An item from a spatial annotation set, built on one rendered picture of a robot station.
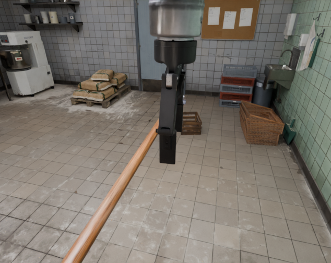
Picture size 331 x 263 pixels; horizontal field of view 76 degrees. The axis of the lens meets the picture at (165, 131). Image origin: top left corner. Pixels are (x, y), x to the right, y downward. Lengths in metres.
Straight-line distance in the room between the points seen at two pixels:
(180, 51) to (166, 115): 0.11
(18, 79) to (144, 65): 2.71
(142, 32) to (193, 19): 4.71
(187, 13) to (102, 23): 5.16
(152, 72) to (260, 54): 2.31
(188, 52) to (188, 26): 0.04
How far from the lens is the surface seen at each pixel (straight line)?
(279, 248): 2.06
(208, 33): 4.77
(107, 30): 5.45
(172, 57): 0.37
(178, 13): 0.36
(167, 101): 0.34
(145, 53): 5.09
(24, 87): 5.65
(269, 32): 4.84
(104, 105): 4.35
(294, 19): 4.30
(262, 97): 4.47
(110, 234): 1.99
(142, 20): 5.06
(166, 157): 0.40
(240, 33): 4.77
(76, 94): 4.64
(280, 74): 3.76
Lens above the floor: 1.56
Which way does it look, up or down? 28 degrees down
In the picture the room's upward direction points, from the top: straight up
